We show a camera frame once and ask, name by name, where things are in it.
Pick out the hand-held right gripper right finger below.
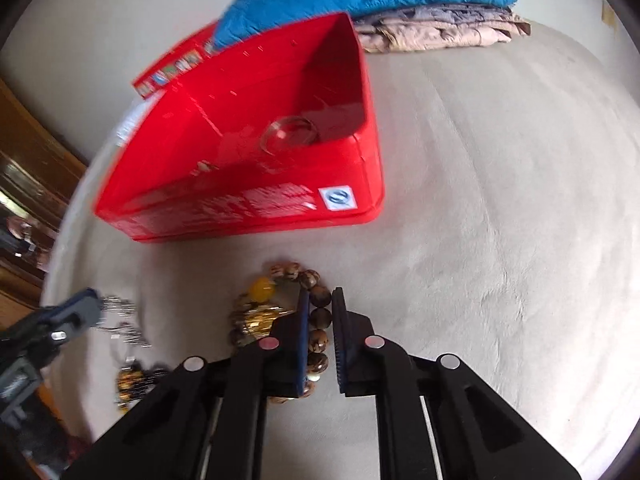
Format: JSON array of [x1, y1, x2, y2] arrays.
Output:
[[332, 286, 583, 480]]

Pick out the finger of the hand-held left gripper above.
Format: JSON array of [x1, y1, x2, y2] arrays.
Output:
[[30, 287, 103, 346]]

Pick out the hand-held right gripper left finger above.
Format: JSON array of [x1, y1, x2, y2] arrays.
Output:
[[60, 287, 313, 480]]

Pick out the brown bead bracelet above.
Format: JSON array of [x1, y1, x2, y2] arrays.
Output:
[[229, 261, 333, 406]]

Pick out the silver chain jewelry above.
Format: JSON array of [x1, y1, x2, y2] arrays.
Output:
[[97, 296, 151, 348]]

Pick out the black bead necklace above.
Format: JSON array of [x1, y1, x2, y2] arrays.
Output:
[[116, 362, 171, 413]]

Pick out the red tin box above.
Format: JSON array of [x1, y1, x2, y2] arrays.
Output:
[[92, 11, 386, 243]]

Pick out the wooden furniture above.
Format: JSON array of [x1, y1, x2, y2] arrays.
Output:
[[0, 77, 91, 311]]

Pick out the white lace cloth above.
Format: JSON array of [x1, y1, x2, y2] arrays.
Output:
[[115, 100, 151, 146]]

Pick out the clear glass bangle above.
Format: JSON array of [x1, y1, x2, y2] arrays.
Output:
[[260, 116, 319, 156]]

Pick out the small red box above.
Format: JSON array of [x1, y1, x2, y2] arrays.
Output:
[[132, 20, 221, 101]]

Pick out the beige printed folded blanket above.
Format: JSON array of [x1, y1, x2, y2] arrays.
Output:
[[352, 4, 532, 53]]

